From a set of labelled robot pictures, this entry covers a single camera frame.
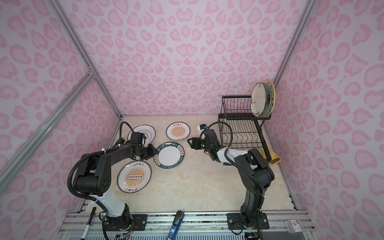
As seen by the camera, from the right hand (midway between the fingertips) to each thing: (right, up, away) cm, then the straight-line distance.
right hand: (192, 139), depth 92 cm
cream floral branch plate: (+39, +23, -4) cm, 46 cm away
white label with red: (+50, -39, -21) cm, 67 cm away
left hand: (-22, -8, +4) cm, 24 cm away
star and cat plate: (+42, +22, -14) cm, 50 cm away
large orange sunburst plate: (-34, -22, -3) cm, 41 cm away
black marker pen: (-50, -40, -18) cm, 66 cm away
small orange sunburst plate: (-11, +4, +19) cm, 22 cm away
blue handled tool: (-6, -37, -20) cm, 42 cm away
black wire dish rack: (+34, +7, +19) cm, 40 cm away
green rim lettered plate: (-15, -11, +6) cm, 20 cm away
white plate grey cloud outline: (-33, +4, +19) cm, 38 cm away
